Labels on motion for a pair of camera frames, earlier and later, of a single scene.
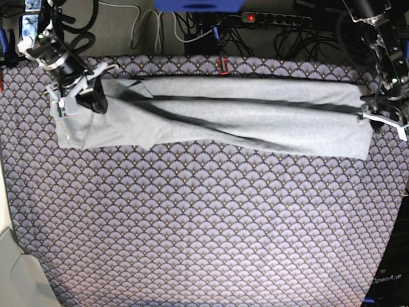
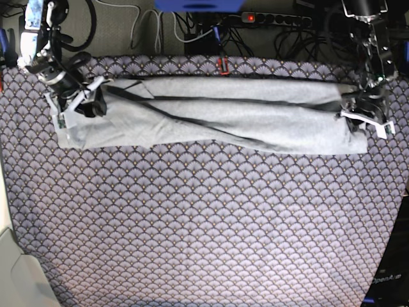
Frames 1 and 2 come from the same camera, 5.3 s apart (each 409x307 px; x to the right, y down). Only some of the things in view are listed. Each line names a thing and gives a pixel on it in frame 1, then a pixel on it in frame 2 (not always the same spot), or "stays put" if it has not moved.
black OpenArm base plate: (389, 286) stays put
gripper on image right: (392, 99) → (370, 100)
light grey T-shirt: (236, 112) stays put
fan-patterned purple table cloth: (131, 228) stays put
